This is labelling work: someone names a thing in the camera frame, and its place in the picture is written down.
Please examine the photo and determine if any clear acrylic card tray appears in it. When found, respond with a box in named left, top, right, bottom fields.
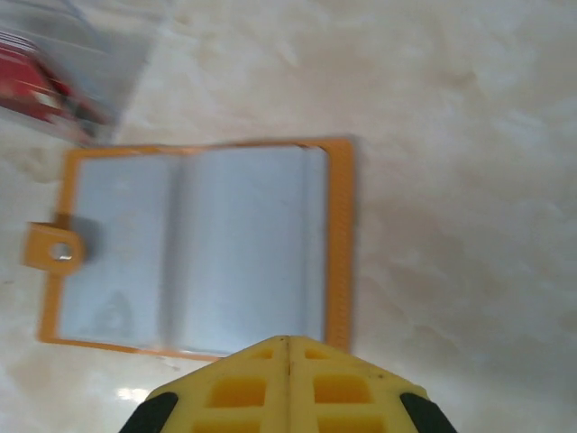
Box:
left=0, top=0, right=153, bottom=146

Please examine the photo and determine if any orange leather card holder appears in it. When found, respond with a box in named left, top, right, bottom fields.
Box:
left=24, top=134, right=357, bottom=363

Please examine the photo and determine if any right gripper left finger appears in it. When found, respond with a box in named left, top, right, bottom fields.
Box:
left=119, top=335, right=289, bottom=433

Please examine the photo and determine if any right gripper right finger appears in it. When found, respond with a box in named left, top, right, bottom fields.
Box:
left=288, top=334, right=456, bottom=433

